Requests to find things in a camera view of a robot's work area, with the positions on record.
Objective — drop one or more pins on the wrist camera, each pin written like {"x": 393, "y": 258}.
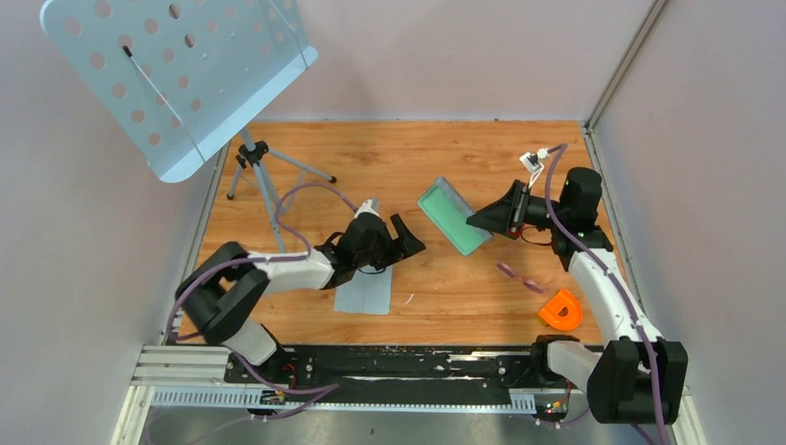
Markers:
{"x": 533, "y": 162}
{"x": 369, "y": 206}

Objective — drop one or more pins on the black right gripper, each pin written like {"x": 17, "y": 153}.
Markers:
{"x": 506, "y": 212}

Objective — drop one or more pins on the orange tape dispenser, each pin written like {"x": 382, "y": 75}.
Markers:
{"x": 562, "y": 312}

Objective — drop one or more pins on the grey glasses case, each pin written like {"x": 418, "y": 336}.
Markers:
{"x": 444, "y": 206}

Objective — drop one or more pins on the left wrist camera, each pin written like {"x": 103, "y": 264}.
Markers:
{"x": 369, "y": 206}

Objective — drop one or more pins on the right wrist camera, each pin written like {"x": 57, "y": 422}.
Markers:
{"x": 533, "y": 162}

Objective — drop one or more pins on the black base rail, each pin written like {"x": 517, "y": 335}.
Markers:
{"x": 404, "y": 375}

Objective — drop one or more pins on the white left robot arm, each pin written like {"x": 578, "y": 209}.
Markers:
{"x": 221, "y": 294}

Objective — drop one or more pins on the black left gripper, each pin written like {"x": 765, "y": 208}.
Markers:
{"x": 399, "y": 247}

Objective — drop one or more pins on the blue music stand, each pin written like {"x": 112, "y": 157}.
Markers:
{"x": 182, "y": 78}

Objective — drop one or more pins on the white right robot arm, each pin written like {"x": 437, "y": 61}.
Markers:
{"x": 638, "y": 377}

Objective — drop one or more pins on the light blue cleaning cloth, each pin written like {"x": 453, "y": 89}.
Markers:
{"x": 368, "y": 292}

